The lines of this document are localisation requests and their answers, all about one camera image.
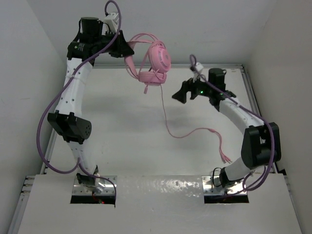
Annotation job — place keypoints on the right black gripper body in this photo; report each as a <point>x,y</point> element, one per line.
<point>204,89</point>

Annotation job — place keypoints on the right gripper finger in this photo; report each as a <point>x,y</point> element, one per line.
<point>181,95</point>
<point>189,86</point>

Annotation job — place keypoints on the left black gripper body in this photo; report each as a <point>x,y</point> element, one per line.
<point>105,42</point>

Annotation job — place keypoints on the pink headphones with cable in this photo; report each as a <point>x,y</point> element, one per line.
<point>156,62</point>

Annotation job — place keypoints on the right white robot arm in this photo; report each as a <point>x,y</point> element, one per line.
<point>261,140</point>

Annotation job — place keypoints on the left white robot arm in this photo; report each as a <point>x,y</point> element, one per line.
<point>67,119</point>

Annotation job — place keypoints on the white front cover board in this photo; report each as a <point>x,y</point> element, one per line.
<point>157,205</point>

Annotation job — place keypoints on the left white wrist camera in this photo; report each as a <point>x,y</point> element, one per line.
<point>112,20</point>

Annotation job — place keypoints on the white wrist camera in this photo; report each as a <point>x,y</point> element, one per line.
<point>112,20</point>
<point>197,70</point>

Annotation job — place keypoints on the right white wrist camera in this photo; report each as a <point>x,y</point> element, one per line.
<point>197,70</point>

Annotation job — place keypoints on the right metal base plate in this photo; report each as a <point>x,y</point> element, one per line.
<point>212,187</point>

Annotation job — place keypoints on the metal base plate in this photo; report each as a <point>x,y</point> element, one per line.
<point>212,187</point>
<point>100,187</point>

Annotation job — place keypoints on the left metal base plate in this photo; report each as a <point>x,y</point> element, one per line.
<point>100,187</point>

